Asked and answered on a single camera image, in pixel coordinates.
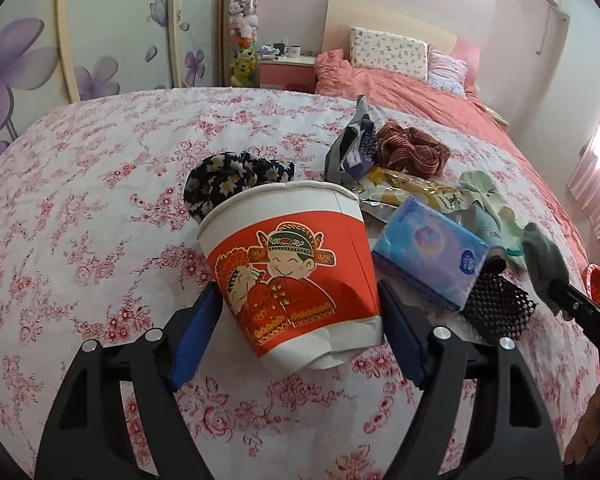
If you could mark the pink floral tablecloth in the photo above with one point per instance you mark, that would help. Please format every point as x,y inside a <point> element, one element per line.
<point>105,210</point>

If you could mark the grey-green cloth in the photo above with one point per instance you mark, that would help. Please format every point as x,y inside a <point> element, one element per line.
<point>542,255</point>

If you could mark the yellow snack packet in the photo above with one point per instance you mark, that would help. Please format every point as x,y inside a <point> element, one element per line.
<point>410,185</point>

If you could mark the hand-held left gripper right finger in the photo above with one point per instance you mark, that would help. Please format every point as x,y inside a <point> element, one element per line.
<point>405,340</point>

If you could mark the blue tissue pack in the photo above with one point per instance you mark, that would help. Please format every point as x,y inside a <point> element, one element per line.
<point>430,245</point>

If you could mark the brown striped scrunchie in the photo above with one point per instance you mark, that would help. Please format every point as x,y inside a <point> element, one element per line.
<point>410,150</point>

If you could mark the dark floral scrunchie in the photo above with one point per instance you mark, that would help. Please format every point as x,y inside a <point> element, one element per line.
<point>215,180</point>

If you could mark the red and white paper cup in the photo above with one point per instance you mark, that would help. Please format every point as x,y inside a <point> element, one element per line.
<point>290,280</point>

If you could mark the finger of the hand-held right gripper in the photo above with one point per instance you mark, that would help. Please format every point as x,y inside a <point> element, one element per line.
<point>575,305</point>

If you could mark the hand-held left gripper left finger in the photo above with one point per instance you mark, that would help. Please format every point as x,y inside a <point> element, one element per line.
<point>196,340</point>

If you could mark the blue and grey snack packet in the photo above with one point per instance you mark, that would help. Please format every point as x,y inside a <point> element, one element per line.
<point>352,150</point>

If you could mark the white mug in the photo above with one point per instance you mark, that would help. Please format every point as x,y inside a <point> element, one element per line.
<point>293,51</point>

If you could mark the pink striped pillow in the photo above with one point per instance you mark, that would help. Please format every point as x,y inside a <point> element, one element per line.
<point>447,72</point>

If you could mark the pale green sock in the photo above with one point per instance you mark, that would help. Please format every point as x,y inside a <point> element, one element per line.
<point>480,185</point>

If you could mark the pink nightstand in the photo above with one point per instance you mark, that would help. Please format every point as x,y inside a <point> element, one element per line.
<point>285,75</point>

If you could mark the dark mug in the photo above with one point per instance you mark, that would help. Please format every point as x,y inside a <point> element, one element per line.
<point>280,49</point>

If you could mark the wardrobe with purple flowers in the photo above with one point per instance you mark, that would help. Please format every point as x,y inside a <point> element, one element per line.
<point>105,20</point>

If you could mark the beige and pink headboard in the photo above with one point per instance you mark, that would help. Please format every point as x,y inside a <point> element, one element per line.
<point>380,12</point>

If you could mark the person's right forearm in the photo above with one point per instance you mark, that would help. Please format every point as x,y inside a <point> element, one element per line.
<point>595,420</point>

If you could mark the beige nightstand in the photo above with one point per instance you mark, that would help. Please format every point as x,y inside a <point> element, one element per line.
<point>496,117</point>

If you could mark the pink bed quilt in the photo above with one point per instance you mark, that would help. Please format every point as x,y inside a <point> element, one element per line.
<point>480,125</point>

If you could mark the white floral pillow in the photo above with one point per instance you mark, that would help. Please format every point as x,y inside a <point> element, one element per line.
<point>387,50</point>

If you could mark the pink curtain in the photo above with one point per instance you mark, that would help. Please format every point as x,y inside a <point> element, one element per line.
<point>595,185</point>

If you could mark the grey tube bottle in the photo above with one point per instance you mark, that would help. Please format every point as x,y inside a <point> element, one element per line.
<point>485,227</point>

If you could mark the black mesh hair roller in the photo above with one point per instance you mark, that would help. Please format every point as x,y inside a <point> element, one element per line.
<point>500,305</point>

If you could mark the clear tube of plush toys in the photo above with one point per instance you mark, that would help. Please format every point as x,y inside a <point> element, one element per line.
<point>242,20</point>

